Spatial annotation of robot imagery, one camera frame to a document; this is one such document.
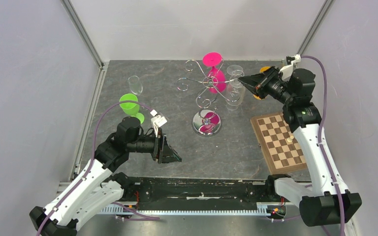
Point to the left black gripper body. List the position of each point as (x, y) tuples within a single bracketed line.
[(158, 151)]

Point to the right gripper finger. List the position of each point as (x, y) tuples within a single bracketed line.
[(259, 78), (252, 86)]

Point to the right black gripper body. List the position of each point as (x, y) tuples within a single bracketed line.
[(273, 85)]

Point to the orange wine glass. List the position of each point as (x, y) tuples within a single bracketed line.
[(261, 95)]

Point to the green wine glass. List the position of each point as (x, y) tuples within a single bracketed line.
[(131, 109)]

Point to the chrome wine glass rack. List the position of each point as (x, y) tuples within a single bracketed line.
[(206, 122)]

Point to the clear wine glass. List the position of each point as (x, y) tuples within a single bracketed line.
[(135, 85)]

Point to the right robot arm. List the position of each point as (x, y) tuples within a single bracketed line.
[(329, 200)]

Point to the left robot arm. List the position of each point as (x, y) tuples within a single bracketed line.
[(98, 186)]

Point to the pink wine glass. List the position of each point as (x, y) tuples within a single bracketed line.
[(214, 60)]

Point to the white chess piece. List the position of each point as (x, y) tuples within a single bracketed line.
[(290, 139)]

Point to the wooden chessboard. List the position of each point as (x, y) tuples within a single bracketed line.
[(281, 157)]

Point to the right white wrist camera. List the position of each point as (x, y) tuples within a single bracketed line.
[(289, 64)]

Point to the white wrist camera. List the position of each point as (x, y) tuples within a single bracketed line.
[(289, 64), (157, 120)]

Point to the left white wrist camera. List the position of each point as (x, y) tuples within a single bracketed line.
[(157, 120)]

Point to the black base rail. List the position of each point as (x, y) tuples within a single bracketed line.
[(198, 194)]

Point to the white slotted cable duct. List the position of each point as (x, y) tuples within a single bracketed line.
[(260, 210)]

